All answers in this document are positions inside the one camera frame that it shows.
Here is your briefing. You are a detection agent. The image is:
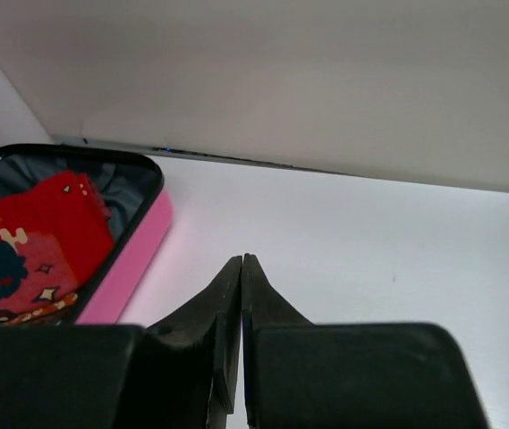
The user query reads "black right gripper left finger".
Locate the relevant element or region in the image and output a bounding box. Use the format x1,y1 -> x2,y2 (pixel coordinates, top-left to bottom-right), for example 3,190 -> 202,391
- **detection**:
0,257 -> 242,428

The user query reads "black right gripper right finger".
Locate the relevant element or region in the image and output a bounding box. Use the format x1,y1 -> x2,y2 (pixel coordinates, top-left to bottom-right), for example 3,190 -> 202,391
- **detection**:
241,254 -> 489,428

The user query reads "pink hard-shell suitcase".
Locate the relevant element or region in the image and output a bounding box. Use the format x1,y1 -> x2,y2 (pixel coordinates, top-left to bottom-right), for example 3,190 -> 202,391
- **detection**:
0,144 -> 173,325

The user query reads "red cartoon print cloth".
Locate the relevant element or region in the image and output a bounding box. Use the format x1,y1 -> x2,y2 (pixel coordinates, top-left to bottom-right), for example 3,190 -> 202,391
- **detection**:
0,171 -> 115,324

